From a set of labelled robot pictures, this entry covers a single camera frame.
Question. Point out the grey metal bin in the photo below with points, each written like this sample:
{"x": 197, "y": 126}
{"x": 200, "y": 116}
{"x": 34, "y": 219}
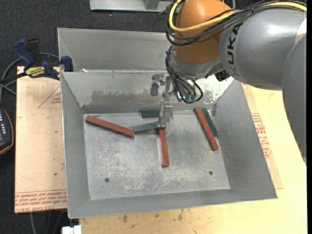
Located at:
{"x": 117, "y": 160}

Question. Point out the dark green flat block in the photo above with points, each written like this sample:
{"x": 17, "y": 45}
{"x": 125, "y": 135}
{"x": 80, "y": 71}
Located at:
{"x": 212, "y": 124}
{"x": 150, "y": 113}
{"x": 145, "y": 128}

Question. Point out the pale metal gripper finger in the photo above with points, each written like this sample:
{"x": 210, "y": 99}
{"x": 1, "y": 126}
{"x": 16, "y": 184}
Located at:
{"x": 168, "y": 114}
{"x": 161, "y": 117}

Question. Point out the brown cardboard board red print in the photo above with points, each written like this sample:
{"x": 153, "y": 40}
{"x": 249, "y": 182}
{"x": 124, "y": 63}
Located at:
{"x": 39, "y": 135}

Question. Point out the red-brown flat block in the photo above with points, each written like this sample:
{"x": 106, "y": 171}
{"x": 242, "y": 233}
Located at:
{"x": 109, "y": 126}
{"x": 206, "y": 129}
{"x": 164, "y": 147}

